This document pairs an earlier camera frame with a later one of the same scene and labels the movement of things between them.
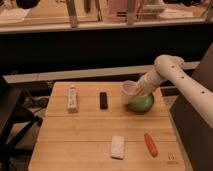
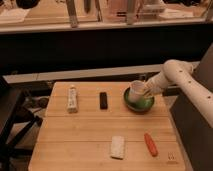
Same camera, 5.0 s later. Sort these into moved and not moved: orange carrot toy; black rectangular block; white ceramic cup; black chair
Moved: white ceramic cup
Not moved: black rectangular block; orange carrot toy; black chair
